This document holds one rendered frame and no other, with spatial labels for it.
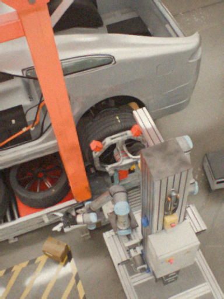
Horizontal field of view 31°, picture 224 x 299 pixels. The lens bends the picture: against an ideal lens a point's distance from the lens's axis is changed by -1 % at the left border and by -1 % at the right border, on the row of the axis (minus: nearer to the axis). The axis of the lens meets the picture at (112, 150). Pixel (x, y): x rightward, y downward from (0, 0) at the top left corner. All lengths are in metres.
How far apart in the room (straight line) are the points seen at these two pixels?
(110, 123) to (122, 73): 0.49
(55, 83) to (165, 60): 1.34
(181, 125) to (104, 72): 1.95
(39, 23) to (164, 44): 1.59
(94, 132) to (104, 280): 1.54
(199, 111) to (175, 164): 2.97
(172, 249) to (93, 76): 1.60
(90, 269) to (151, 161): 2.12
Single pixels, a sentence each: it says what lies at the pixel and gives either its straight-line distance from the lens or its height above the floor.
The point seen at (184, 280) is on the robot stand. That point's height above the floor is 0.21.
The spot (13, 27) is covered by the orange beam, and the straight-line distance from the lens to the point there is 2.42.
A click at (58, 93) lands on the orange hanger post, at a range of 2.79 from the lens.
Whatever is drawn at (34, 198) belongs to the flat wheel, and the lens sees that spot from 4.22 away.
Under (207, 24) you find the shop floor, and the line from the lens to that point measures 6.72.
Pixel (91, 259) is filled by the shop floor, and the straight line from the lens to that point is 4.39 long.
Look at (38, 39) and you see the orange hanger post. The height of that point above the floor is 2.59.
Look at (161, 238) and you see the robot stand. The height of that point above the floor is 1.23.
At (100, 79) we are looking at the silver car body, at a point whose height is 1.58.
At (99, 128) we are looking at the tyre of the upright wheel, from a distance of 3.77.
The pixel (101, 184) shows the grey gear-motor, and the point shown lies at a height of 0.40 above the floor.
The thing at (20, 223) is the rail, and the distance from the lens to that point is 4.30.
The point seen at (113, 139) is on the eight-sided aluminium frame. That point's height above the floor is 1.11.
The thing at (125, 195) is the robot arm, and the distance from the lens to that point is 3.02.
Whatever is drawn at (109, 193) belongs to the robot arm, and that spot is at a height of 1.38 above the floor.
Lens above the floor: 4.12
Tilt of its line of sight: 55 degrees down
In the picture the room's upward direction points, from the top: 7 degrees counter-clockwise
